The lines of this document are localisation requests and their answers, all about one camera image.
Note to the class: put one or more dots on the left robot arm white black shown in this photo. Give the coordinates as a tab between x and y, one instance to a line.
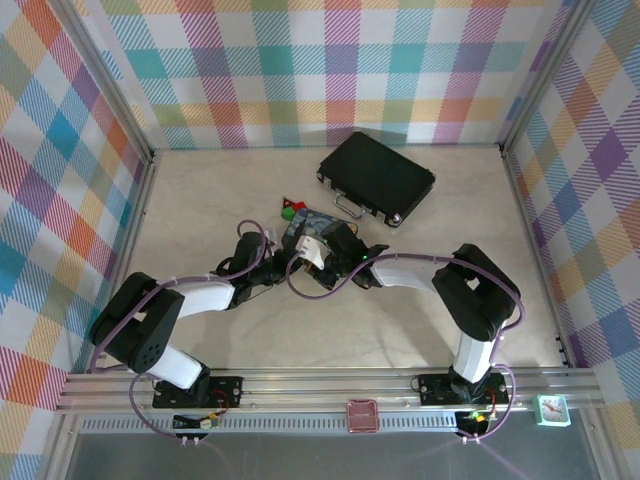
150	330

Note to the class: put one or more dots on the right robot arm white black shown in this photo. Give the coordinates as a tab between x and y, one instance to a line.
475	300

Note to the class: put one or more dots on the starry night card box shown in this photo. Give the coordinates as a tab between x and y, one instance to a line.
315	222

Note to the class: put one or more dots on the small green piece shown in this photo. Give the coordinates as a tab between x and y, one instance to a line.
287	214

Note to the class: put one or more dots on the small red piece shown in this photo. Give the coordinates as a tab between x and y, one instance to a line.
300	205

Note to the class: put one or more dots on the dark red triangle piece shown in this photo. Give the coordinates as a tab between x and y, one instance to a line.
287	202

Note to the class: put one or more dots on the pink square box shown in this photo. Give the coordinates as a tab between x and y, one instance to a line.
362	415

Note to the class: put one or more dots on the green square clock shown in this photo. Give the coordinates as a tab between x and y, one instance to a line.
552	411

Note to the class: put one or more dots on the aluminium frame rail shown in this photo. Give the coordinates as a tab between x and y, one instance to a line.
310	387

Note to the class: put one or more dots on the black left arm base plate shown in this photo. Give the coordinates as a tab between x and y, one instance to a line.
225	392

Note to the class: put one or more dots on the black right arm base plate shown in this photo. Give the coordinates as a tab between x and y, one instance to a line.
435	387

